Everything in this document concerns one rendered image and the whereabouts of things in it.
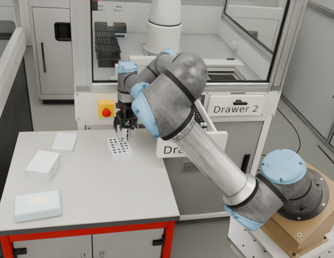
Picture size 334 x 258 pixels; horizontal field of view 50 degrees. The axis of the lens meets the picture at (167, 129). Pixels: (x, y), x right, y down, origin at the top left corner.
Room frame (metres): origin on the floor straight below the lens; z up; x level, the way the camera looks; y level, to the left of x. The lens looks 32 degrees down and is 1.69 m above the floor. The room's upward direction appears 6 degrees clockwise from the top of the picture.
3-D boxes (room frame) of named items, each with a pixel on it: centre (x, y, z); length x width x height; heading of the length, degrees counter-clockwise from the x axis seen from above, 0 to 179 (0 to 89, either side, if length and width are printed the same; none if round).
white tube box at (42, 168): (1.07, 0.46, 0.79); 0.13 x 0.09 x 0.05; 177
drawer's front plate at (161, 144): (1.20, -0.11, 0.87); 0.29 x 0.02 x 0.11; 105
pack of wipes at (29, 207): (0.86, 0.41, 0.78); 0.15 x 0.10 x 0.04; 112
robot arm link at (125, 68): (1.27, 0.17, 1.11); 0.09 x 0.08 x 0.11; 33
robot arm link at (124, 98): (1.27, 0.17, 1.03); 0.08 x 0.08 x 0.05
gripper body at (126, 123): (1.26, 0.17, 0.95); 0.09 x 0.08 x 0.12; 23
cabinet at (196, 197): (1.99, 0.04, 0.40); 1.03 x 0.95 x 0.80; 105
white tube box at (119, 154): (1.25, 0.20, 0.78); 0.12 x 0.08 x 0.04; 23
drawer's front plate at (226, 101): (1.59, -0.33, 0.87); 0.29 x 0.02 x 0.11; 105
